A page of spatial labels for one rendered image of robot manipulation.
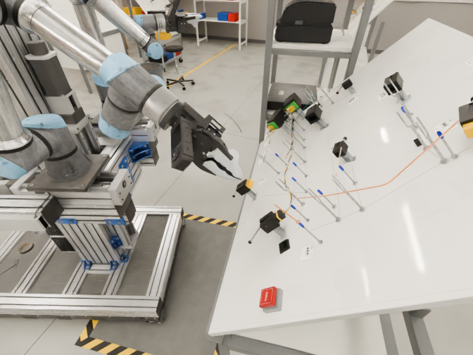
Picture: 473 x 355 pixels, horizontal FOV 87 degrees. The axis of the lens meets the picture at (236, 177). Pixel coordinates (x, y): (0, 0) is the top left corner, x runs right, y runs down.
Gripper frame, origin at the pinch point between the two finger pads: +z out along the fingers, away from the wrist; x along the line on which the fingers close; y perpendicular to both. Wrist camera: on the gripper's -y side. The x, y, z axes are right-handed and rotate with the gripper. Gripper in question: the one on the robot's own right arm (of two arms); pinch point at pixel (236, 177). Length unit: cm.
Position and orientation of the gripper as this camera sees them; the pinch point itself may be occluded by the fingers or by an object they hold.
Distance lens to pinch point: 55.7
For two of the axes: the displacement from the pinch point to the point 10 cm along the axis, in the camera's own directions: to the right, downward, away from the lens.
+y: 2.8, -5.6, 7.8
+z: 7.5, 6.3, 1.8
